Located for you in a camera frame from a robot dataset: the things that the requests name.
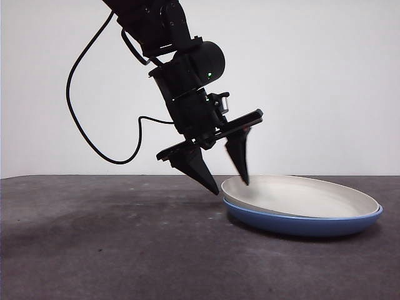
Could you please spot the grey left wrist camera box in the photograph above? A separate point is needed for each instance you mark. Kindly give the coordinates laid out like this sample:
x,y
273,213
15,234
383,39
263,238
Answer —
x,y
223,104

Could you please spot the blue round plate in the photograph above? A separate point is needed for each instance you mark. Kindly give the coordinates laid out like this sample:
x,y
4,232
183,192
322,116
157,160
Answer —
x,y
300,226

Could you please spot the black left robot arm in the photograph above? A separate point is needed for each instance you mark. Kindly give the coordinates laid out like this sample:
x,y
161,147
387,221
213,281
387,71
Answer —
x,y
175,40

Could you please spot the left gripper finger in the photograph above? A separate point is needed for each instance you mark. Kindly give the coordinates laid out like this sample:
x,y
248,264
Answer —
x,y
239,153
193,168

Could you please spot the white round plate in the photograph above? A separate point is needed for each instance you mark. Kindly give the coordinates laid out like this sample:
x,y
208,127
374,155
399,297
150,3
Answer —
x,y
300,197

